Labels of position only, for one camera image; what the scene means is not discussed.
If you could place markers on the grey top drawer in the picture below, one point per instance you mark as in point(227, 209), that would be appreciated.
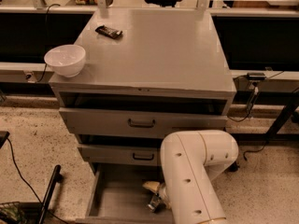
point(135, 123)

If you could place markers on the grey drawer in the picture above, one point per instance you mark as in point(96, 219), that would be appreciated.
point(135, 123)
point(118, 197)
point(146, 156)

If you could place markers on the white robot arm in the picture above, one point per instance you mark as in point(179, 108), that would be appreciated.
point(190, 161)

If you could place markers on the black stand leg left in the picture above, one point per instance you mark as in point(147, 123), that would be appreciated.
point(56, 177)

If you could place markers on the black stand leg right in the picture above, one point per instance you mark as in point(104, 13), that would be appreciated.
point(234, 167)

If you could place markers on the black power adapter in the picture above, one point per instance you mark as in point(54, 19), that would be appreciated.
point(256, 76)

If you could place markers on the grey middle drawer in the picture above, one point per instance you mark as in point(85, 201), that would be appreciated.
point(146, 156)

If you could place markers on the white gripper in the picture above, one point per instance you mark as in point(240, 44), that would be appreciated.
point(163, 191)

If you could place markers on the grey drawer cabinet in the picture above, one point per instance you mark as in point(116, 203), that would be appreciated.
point(167, 60)

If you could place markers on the green patterned basket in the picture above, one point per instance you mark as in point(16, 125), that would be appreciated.
point(11, 213)

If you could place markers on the white bowl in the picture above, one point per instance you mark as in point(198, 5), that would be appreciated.
point(66, 60)

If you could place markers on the dark snack bar wrapper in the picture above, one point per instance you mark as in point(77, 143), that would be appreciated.
point(108, 32)

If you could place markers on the black stand leg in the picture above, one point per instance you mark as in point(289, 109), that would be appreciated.
point(234, 167)
point(56, 177)

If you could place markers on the grey bottom drawer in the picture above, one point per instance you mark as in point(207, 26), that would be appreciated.
point(118, 197)

